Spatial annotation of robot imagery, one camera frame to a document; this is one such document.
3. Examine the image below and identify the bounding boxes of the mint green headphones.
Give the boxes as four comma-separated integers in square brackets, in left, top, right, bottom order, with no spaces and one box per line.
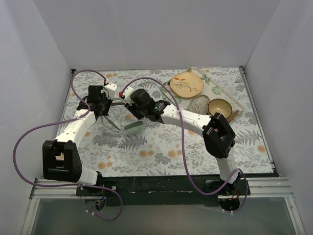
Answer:
[98,82,172,136]

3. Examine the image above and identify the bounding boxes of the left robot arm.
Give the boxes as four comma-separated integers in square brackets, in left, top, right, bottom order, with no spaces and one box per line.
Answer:
[42,83,117,196]

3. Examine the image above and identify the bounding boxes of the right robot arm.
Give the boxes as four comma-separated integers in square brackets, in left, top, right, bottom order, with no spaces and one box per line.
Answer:
[119,87,240,195]

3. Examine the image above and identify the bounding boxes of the yellow bird plate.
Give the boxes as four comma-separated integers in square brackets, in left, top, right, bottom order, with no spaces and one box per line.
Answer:
[169,72,204,98]

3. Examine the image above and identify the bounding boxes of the floral tablecloth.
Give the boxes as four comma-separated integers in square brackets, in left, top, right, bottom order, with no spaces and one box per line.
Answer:
[63,68,274,176]

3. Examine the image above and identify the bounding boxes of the speckled saucer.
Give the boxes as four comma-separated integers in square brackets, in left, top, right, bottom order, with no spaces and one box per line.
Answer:
[187,94,210,115]

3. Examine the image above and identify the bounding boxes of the cream bowl dark rim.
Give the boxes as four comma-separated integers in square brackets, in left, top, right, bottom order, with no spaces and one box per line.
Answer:
[208,98,233,118]

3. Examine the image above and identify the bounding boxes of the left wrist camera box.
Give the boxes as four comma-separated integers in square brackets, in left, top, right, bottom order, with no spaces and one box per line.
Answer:
[103,82,117,100]

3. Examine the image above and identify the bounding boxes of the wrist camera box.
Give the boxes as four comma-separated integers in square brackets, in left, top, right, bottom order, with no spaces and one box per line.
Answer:
[119,87,134,105]
[103,82,117,100]

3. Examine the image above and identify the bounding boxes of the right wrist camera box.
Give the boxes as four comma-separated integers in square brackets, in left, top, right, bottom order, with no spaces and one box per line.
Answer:
[119,87,134,105]

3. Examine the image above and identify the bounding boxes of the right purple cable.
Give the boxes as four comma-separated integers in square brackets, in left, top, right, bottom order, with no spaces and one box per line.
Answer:
[119,77,250,213]

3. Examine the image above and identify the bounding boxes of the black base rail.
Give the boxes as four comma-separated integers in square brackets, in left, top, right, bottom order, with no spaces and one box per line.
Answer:
[76,175,250,207]

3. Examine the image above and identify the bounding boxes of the aluminium frame rail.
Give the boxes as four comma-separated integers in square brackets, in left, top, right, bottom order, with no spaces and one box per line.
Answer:
[30,177,294,199]

